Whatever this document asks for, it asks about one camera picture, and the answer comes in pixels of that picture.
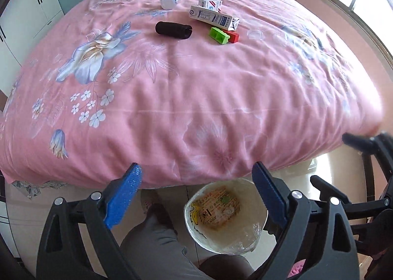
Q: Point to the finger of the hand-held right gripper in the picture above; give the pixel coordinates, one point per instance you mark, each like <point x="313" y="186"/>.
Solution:
<point x="317" y="183"/>
<point x="356" y="142"/>

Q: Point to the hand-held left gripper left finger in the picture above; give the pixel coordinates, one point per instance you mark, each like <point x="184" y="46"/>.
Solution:
<point x="126" y="194"/>

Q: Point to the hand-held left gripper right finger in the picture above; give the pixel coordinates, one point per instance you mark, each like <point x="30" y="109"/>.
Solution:
<point x="270" y="194"/>

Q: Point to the white lined trash bin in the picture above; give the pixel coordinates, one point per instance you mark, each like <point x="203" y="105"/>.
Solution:
<point x="245" y="237"/>

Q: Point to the small white medicine box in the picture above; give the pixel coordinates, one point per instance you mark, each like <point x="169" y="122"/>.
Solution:
<point x="208" y="3"/>

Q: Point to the person's left shoe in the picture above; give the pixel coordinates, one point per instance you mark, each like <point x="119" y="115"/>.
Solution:
<point x="150" y="201"/>

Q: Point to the yellow printed wrapper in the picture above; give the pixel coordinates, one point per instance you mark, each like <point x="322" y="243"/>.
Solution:
<point x="218" y="209"/>

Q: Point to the person's left leg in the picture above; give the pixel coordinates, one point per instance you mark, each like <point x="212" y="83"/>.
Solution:
<point x="153" y="249"/>

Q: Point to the person's leg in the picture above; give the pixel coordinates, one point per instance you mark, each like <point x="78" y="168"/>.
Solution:
<point x="227" y="267"/>
<point x="153" y="249"/>

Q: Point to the pink quilted jacket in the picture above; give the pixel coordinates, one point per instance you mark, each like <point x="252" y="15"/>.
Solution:
<point x="296" y="269"/>

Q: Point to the person's right leg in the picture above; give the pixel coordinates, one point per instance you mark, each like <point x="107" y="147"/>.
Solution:
<point x="227" y="267"/>

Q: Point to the grey floral mattress cover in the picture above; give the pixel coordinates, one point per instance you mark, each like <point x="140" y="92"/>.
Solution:
<point x="36" y="188"/>

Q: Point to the pink floral bedsheet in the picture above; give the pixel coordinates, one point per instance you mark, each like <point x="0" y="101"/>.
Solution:
<point x="184" y="99"/>

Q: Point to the red plastic block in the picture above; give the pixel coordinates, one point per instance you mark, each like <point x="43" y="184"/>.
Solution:
<point x="234" y="36"/>

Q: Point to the green plastic block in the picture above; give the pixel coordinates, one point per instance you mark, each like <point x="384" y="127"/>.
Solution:
<point x="218" y="35"/>

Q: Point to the black cylinder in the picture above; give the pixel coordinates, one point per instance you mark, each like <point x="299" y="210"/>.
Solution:
<point x="172" y="29"/>

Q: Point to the long white toothpaste box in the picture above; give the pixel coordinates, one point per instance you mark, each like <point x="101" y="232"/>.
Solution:
<point x="211" y="17"/>

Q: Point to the white wardrobe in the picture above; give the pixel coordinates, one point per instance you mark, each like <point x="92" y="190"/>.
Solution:
<point x="27" y="6"/>

